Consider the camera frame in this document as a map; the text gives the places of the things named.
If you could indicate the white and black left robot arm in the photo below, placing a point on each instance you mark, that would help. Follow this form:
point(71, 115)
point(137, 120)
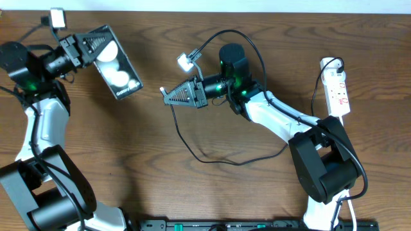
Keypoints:
point(45, 186)

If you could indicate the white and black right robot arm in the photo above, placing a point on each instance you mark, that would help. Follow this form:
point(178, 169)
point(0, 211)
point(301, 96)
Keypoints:
point(326, 164)

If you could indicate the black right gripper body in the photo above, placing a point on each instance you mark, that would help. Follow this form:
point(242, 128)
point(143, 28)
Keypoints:
point(201, 93)

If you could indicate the white power strip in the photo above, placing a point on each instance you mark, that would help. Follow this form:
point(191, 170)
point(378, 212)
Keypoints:
point(335, 90)

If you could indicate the white charger plug adapter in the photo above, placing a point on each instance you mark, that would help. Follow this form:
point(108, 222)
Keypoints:
point(332, 63)

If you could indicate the black Samsung Galaxy smartphone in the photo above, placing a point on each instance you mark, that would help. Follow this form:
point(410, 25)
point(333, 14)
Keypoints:
point(115, 67)

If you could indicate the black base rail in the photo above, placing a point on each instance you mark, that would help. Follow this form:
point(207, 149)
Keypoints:
point(162, 225)

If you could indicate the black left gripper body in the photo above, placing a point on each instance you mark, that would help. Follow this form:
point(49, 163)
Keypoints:
point(65, 60)

